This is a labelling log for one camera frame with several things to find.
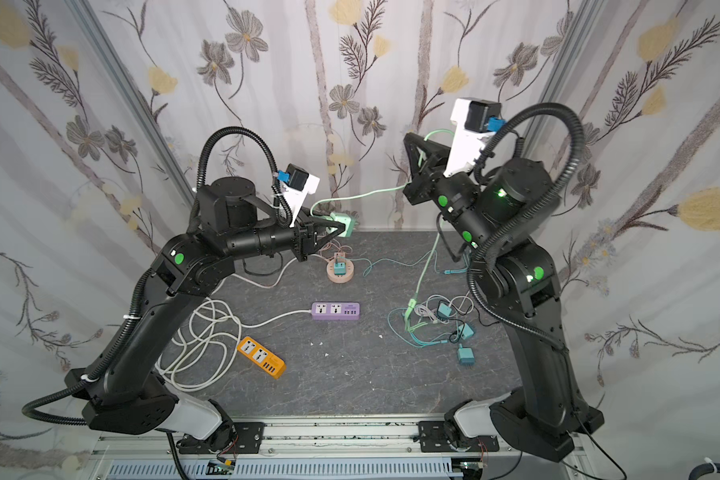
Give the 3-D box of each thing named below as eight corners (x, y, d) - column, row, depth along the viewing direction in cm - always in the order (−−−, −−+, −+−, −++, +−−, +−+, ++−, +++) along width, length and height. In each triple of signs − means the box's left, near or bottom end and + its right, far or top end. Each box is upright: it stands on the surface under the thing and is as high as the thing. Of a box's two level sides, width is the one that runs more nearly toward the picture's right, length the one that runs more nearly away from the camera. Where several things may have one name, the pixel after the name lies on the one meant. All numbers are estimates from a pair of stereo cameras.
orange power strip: (235, 350, 90) (232, 348, 88) (247, 337, 93) (245, 334, 91) (278, 381, 84) (276, 378, 82) (289, 366, 87) (288, 363, 85)
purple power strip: (311, 319, 98) (310, 314, 95) (313, 307, 101) (311, 302, 98) (360, 319, 98) (360, 314, 95) (360, 307, 101) (360, 302, 98)
